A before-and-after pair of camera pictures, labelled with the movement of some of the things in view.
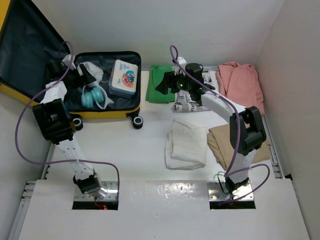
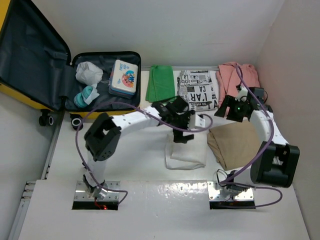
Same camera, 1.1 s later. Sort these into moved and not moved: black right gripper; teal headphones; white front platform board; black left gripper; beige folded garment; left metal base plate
Moved: teal headphones; black right gripper; black left gripper
Not moved: left metal base plate; white front platform board; beige folded garment
